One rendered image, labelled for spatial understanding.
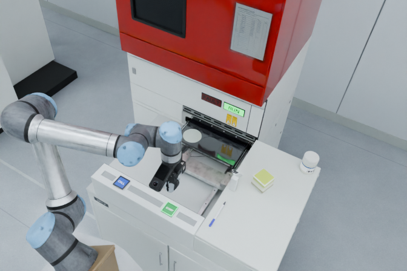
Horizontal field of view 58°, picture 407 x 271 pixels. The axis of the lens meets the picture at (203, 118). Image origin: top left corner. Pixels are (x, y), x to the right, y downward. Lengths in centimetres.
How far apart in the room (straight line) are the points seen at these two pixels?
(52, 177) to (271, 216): 90
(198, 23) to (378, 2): 169
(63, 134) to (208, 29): 76
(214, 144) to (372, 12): 165
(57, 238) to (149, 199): 45
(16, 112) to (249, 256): 100
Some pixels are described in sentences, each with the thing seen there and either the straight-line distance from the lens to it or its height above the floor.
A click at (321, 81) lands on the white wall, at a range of 342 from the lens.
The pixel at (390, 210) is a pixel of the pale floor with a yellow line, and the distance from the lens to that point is 318.
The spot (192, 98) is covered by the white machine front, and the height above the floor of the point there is 106.
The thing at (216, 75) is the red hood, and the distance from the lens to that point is 172.
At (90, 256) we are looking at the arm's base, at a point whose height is 108.
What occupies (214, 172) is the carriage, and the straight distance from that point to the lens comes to 186.
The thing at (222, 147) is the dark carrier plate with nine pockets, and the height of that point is 90.
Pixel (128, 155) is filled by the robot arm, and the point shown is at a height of 149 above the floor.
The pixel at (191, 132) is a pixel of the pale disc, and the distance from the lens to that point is 200.
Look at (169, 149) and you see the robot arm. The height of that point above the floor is 139.
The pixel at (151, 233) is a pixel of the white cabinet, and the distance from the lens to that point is 183.
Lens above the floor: 236
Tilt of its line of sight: 45 degrees down
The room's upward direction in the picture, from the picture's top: 5 degrees clockwise
